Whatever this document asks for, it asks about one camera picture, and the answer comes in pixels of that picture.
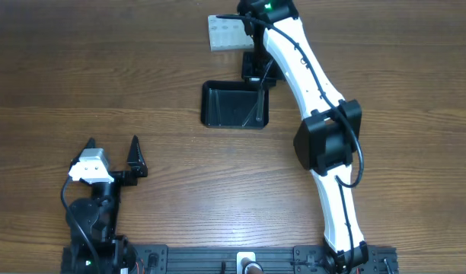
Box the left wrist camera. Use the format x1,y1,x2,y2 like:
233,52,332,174
68,148,115,185

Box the white test tube rack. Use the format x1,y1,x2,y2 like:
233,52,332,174
207,14,256,53

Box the mounting rail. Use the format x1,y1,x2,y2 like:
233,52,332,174
61,244,400,274

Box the black cable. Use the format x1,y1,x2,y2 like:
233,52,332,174
216,13,365,190
60,177,103,274

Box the black tray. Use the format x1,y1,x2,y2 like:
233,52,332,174
200,79,270,130

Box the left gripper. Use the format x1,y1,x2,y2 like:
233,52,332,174
70,135,149,187

